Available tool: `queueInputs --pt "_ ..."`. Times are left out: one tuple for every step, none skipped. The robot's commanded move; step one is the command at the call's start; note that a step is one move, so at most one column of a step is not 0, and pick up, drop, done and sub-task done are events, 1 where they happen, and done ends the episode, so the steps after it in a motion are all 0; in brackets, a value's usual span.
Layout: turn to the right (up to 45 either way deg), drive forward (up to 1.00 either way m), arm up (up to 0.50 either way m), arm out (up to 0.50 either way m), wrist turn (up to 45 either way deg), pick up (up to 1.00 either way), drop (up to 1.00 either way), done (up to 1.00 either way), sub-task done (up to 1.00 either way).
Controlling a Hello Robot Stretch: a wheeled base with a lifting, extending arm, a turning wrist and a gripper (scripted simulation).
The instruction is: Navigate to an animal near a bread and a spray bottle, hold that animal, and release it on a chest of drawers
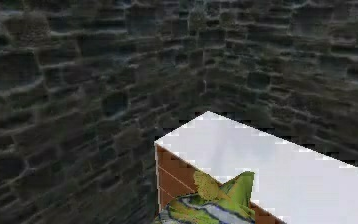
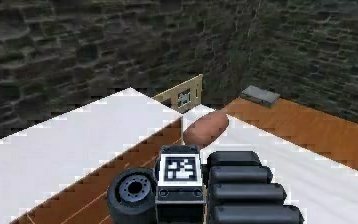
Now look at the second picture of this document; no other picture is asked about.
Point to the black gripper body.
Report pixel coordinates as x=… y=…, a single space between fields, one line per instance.
x=132 y=196

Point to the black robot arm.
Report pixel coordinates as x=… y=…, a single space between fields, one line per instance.
x=240 y=190

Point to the white bed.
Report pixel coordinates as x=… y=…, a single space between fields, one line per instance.
x=303 y=173
x=70 y=146

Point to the brown oval pillow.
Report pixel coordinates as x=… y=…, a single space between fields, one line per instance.
x=206 y=129

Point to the grey flat book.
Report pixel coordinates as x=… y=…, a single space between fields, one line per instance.
x=260 y=95

